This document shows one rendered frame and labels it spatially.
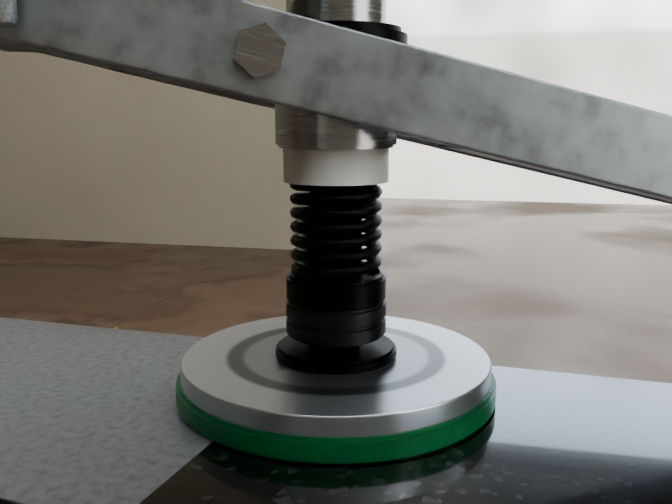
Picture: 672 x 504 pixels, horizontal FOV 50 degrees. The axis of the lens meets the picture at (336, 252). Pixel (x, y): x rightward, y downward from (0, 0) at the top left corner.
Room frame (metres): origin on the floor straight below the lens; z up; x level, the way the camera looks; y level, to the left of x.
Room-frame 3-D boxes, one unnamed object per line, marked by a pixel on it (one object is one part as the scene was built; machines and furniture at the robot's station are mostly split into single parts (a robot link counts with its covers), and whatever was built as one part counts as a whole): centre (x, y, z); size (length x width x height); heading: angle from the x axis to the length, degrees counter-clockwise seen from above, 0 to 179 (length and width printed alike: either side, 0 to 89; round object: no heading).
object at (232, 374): (0.48, 0.00, 0.84); 0.21 x 0.21 x 0.01
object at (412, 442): (0.48, 0.00, 0.84); 0.22 x 0.22 x 0.04
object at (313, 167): (0.48, 0.00, 0.99); 0.07 x 0.07 x 0.04
